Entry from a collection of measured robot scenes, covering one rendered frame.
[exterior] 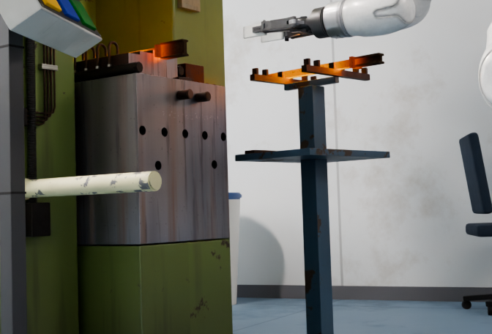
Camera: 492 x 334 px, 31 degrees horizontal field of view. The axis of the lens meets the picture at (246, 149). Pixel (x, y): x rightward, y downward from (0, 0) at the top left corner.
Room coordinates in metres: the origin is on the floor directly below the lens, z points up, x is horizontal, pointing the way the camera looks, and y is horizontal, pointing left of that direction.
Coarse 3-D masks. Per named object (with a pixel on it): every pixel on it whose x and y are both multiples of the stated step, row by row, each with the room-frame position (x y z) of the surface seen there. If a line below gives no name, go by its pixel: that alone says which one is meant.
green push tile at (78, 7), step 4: (72, 0) 1.95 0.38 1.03; (72, 4) 1.94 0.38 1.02; (76, 4) 1.96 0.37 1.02; (80, 4) 1.99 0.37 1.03; (76, 8) 1.94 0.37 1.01; (80, 8) 1.97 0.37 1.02; (84, 8) 2.01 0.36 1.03; (76, 12) 1.94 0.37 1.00; (80, 12) 1.94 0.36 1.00; (84, 12) 1.98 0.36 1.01; (80, 16) 1.94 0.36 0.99; (84, 16) 1.96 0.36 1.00; (88, 16) 2.00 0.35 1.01; (80, 20) 1.94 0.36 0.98; (84, 20) 1.94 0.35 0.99; (88, 20) 1.97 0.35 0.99; (84, 24) 1.94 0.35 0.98; (88, 24) 1.95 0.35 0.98; (92, 24) 1.99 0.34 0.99; (92, 28) 1.99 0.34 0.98; (96, 28) 2.00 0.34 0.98
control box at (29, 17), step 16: (0, 0) 1.72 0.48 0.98; (16, 0) 1.72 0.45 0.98; (32, 0) 1.71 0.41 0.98; (16, 16) 1.72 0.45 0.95; (32, 16) 1.72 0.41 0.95; (48, 16) 1.76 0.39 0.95; (64, 16) 1.83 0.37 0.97; (16, 32) 1.75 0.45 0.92; (32, 32) 1.79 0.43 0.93; (48, 32) 1.83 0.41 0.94; (64, 32) 1.88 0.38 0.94; (80, 32) 1.92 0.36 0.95; (96, 32) 2.01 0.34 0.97; (64, 48) 1.96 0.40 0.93; (80, 48) 2.01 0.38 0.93
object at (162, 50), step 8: (176, 40) 2.37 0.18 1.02; (184, 40) 2.37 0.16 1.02; (152, 48) 2.42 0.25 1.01; (160, 48) 2.41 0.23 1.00; (168, 48) 2.40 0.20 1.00; (176, 48) 2.38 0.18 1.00; (184, 48) 2.37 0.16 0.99; (160, 56) 2.41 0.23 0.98; (168, 56) 2.39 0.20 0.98; (176, 56) 2.39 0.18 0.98
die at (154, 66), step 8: (112, 56) 2.36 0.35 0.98; (120, 56) 2.34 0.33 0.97; (128, 56) 2.32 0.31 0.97; (136, 56) 2.35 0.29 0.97; (144, 56) 2.37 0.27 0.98; (152, 56) 2.40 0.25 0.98; (80, 64) 2.43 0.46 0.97; (88, 64) 2.42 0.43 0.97; (104, 64) 2.38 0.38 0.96; (112, 64) 2.36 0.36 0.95; (144, 64) 2.37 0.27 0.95; (152, 64) 2.40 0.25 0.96; (160, 64) 2.43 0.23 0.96; (168, 64) 2.45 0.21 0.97; (176, 64) 2.48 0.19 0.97; (144, 72) 2.37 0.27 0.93; (152, 72) 2.40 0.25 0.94; (160, 72) 2.43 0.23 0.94; (168, 72) 2.45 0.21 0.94; (176, 72) 2.48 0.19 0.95
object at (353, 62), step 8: (352, 56) 2.60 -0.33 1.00; (360, 56) 2.59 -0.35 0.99; (368, 56) 2.57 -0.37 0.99; (376, 56) 2.56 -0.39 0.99; (328, 64) 2.68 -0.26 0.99; (336, 64) 2.66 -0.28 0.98; (344, 64) 2.64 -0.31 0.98; (352, 64) 2.60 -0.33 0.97; (360, 64) 2.59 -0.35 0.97; (368, 64) 2.58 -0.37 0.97; (376, 64) 2.58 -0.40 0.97; (288, 72) 2.80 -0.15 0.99; (296, 72) 2.78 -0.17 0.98
